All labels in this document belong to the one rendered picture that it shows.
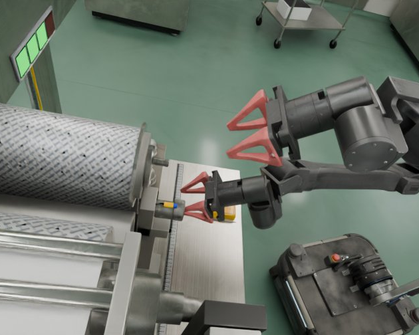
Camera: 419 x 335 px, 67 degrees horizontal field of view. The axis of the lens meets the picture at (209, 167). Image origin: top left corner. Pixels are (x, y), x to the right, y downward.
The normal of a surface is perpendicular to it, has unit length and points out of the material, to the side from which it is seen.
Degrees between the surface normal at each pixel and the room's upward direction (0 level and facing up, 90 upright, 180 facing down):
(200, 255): 0
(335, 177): 61
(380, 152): 92
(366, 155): 92
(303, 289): 0
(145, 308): 20
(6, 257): 0
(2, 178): 94
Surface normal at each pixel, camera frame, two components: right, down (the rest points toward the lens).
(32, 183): -0.04, 0.81
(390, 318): 0.22, -0.62
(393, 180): 0.15, 0.37
